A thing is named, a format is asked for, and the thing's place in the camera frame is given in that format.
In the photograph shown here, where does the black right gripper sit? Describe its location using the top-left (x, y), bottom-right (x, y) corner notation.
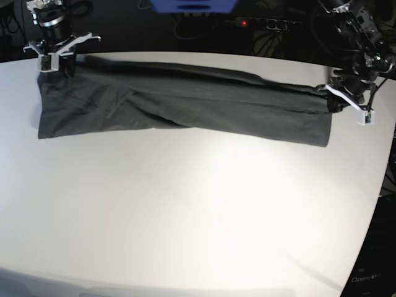
top-left (41, 23), bottom-right (75, 78)

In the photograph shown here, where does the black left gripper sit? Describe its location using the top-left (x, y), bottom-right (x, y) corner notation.
top-left (327, 69), bottom-right (377, 113)

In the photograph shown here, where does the dark grey T-shirt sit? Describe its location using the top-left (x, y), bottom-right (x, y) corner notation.
top-left (37, 56), bottom-right (332, 147)

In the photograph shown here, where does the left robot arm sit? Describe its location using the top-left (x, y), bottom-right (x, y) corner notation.
top-left (66, 1), bottom-right (395, 118)

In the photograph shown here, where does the black power strip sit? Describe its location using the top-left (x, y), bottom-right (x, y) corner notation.
top-left (233, 17), bottom-right (303, 32)

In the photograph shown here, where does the blue plastic box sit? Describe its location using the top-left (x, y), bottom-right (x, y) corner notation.
top-left (150, 0), bottom-right (238, 14)

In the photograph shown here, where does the black OpenArm base box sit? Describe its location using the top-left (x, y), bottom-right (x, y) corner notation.
top-left (341, 195), bottom-right (395, 297)

